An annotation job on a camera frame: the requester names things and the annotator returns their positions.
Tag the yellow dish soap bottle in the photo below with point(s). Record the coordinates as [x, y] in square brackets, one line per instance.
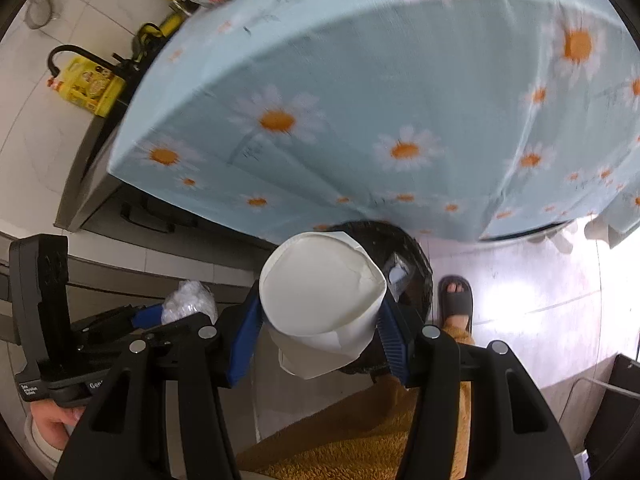
[90, 87]

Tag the black trash bin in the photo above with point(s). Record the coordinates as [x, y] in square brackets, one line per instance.
[400, 245]

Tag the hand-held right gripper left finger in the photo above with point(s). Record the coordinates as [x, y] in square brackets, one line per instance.
[245, 340]

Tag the black yellow cloth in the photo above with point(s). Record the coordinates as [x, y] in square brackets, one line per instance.
[146, 35]

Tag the person's brown fleece pants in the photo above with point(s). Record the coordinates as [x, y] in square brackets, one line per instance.
[340, 430]

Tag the person's left hand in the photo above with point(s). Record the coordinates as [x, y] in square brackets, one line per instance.
[50, 425]

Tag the person's left forearm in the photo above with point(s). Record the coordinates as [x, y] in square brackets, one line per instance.
[42, 455]

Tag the daisy print blue tablecloth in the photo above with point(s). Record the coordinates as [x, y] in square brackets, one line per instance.
[375, 85]

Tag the white paper cup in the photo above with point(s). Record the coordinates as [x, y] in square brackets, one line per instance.
[320, 290]

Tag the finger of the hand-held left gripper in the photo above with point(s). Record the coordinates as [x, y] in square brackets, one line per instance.
[145, 316]

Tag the grey cabinet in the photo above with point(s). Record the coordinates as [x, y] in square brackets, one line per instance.
[150, 260]

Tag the black chair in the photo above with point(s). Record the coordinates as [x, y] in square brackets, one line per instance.
[615, 410]

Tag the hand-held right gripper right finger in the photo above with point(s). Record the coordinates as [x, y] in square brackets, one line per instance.
[392, 345]

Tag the metal mesh strainer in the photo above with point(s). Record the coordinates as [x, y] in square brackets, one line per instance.
[42, 10]

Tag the dark slipper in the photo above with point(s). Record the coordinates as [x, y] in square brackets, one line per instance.
[456, 305]

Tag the clear plastic wrap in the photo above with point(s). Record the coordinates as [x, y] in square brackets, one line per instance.
[189, 300]

